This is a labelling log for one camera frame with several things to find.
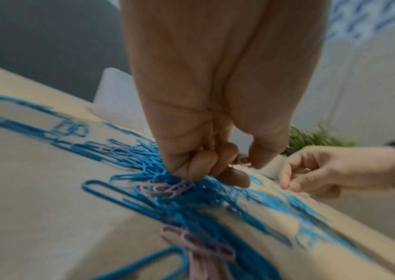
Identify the person's right hand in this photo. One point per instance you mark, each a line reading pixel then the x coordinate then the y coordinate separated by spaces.
pixel 342 166

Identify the person's left hand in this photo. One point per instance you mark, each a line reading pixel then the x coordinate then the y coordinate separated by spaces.
pixel 218 68

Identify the single pink paper clip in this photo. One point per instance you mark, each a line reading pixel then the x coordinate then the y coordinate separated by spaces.
pixel 242 161

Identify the clear plastic divided box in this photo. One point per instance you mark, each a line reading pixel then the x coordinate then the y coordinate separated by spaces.
pixel 117 95

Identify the pile of mixed paper clips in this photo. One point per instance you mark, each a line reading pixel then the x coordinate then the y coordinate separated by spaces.
pixel 197 207

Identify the group of blue paper clips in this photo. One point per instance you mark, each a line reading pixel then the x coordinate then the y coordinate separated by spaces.
pixel 69 130

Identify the green potted plant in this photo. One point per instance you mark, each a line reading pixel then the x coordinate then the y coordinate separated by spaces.
pixel 308 138

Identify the dark grey sofa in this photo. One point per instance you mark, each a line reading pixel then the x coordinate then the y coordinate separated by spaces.
pixel 45 41

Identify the blue patterned wall picture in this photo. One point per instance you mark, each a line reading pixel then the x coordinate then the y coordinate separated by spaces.
pixel 359 19

